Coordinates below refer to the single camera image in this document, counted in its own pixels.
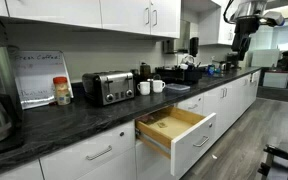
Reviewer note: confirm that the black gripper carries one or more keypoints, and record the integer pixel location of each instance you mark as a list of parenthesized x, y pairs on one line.
[(245, 26)]

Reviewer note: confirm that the round steel drawer lock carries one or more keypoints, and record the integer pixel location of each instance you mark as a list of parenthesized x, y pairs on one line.
[(210, 125)]

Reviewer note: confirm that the white drawer with wooden interior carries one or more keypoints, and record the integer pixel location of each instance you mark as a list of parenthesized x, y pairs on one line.
[(187, 153)]

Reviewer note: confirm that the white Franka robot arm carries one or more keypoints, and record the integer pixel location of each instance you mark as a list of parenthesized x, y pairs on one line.
[(249, 7)]

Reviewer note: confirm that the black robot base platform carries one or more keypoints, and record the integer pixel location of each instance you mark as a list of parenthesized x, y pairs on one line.
[(277, 151)]

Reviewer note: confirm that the small packet in drawer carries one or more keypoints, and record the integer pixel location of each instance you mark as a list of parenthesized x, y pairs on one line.
[(162, 125)]

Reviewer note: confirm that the round lock wide drawer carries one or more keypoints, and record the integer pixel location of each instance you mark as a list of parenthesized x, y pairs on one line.
[(121, 134)]

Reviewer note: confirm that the wide white closed drawer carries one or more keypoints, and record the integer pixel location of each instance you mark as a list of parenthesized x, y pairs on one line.
[(67, 156)]

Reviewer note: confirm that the small black coffee appliance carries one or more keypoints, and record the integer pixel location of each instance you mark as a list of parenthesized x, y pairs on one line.
[(232, 61)]

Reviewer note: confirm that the white background panel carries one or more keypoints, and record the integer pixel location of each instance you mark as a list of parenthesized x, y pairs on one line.
[(265, 58)]

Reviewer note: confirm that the small blue item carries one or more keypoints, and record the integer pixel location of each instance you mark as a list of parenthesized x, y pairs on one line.
[(210, 70)]

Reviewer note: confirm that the seated person dark clothes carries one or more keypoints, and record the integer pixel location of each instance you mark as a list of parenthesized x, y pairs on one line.
[(285, 60)]

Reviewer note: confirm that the white background box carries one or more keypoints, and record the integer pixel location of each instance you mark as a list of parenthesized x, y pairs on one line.
[(275, 80)]

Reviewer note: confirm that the white jug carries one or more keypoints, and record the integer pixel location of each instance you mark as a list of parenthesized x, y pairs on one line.
[(184, 66)]

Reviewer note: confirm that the grey plastic container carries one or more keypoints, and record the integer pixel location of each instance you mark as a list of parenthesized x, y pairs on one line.
[(177, 87)]

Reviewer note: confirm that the white ceramic mug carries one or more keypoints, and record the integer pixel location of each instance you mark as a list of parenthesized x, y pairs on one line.
[(144, 88), (157, 86)]

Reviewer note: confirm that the dark brown tall jar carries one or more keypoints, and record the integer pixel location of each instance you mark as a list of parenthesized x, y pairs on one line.
[(145, 71)]

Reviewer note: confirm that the dark brown short jar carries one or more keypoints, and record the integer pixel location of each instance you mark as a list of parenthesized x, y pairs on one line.
[(134, 76)]

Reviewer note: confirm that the small white floor scrap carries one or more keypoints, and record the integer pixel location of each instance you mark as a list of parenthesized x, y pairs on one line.
[(214, 156)]

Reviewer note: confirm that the steel four slot toaster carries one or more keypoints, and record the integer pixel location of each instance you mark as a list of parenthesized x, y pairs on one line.
[(107, 88)]

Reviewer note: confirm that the orange lid jar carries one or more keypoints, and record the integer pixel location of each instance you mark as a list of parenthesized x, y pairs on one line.
[(62, 93)]

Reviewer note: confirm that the handwritten whiteboard sign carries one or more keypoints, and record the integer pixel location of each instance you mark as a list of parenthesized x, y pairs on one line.
[(37, 80)]

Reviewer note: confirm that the black steel coffee machine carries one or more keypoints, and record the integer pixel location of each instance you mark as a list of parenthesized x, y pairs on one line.
[(0, 66)]

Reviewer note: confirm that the white corner wall cabinet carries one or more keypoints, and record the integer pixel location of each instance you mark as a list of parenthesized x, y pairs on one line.
[(209, 26)]

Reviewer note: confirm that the black wall soap dispenser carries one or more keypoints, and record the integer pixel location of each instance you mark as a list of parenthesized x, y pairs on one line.
[(194, 46)]

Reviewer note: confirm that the steel wall dispenser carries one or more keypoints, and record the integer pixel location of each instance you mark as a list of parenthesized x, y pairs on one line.
[(168, 46)]

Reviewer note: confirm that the white wall cabinet row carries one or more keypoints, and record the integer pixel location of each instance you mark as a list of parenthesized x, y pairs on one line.
[(50, 11)]

